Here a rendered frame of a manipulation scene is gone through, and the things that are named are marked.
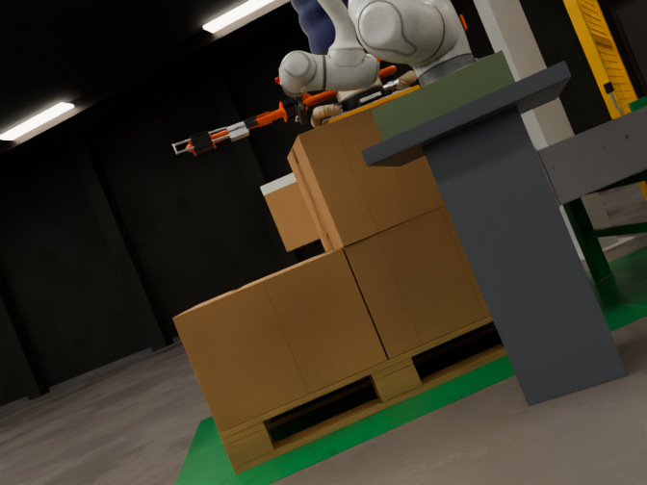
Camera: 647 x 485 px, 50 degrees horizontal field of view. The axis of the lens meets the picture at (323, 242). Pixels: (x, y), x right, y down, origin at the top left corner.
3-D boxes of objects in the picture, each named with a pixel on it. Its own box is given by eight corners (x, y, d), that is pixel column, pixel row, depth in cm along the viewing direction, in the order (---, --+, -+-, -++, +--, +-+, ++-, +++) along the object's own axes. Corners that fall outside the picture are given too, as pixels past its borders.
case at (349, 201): (463, 196, 277) (425, 104, 277) (503, 181, 237) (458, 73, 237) (325, 253, 267) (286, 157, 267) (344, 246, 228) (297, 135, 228)
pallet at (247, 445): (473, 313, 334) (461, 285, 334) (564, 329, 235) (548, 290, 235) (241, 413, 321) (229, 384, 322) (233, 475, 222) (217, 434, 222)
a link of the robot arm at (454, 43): (481, 54, 186) (451, -21, 187) (458, 51, 171) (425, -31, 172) (430, 81, 195) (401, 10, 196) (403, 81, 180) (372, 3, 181)
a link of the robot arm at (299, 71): (279, 96, 209) (323, 95, 210) (280, 82, 194) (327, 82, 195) (277, 61, 210) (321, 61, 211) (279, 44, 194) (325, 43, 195)
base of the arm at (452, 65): (496, 60, 171) (487, 39, 171) (414, 99, 179) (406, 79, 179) (504, 68, 188) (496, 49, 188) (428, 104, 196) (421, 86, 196)
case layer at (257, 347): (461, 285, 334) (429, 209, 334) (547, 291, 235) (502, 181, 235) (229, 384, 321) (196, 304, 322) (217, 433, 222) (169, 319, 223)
